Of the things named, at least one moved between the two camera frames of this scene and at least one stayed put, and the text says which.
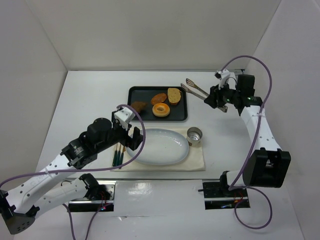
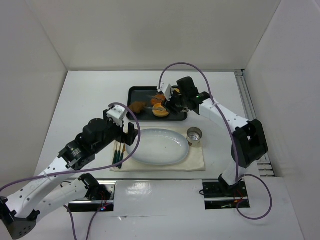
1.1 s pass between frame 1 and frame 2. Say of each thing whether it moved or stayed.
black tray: stayed
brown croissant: stayed
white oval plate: stayed
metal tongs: moved
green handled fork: stayed
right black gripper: moved
